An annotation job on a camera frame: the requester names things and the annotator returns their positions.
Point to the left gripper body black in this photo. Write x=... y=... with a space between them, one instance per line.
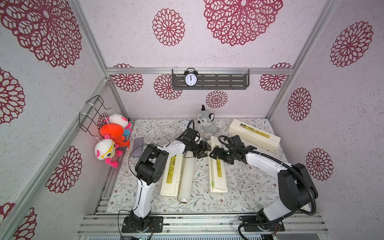
x=198 y=149

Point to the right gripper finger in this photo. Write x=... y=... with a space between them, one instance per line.
x=216 y=156
x=217 y=151

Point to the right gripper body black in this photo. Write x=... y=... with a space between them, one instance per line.
x=222 y=154

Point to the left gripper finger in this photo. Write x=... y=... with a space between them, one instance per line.
x=201 y=155
x=206 y=145

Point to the cream wrap dispenser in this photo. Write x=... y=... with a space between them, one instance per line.
x=172 y=176
x=218 y=180

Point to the plastic wrap roll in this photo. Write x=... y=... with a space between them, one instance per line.
x=187 y=178

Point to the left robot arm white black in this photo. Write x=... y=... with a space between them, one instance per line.
x=151 y=165

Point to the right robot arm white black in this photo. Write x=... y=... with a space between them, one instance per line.
x=297 y=192

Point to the grey husky plush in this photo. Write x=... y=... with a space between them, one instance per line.
x=206 y=123

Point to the small white round clock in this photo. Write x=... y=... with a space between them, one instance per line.
x=183 y=125

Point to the back right cream dispenser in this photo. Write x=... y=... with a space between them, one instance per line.
x=258 y=137

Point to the floral table mat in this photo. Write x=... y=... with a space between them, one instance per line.
x=249 y=188

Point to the grey cloth roll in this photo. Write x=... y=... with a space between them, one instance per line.
x=138 y=147

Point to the black alarm clock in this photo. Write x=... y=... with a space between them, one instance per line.
x=191 y=77

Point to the red plush toy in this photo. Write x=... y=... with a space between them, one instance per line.
x=114 y=132

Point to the white pink plush upper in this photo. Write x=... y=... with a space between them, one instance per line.
x=119 y=120

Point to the white plush with glasses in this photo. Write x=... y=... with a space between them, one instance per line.
x=107 y=150

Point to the grey wall shelf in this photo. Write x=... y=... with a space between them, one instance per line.
x=234 y=80

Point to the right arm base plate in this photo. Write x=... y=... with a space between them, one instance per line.
x=258 y=223

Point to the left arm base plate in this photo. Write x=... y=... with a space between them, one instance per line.
x=149 y=224

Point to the black wire basket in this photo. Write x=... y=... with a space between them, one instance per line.
x=92 y=120

